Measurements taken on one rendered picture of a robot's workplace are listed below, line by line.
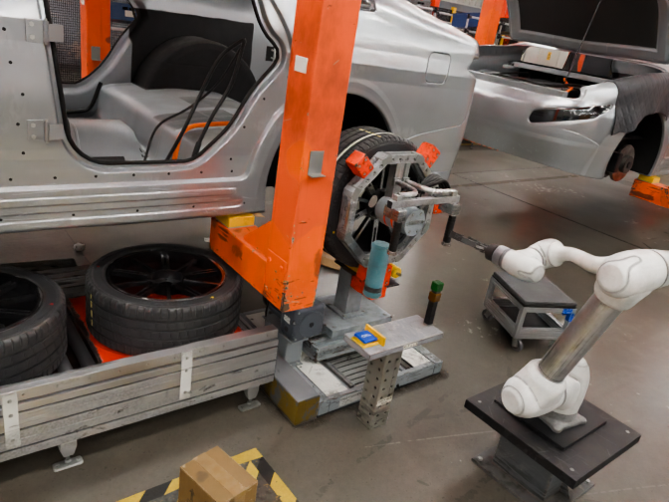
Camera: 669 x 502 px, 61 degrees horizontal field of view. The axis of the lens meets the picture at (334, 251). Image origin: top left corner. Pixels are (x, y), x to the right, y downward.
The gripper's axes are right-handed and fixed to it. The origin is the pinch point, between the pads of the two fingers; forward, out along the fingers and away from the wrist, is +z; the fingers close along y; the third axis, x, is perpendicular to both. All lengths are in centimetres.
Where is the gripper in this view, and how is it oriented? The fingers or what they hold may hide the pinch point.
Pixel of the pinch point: (461, 237)
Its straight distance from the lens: 260.6
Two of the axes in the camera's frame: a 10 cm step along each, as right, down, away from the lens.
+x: 3.8, -9.1, -1.6
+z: -5.9, -3.7, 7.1
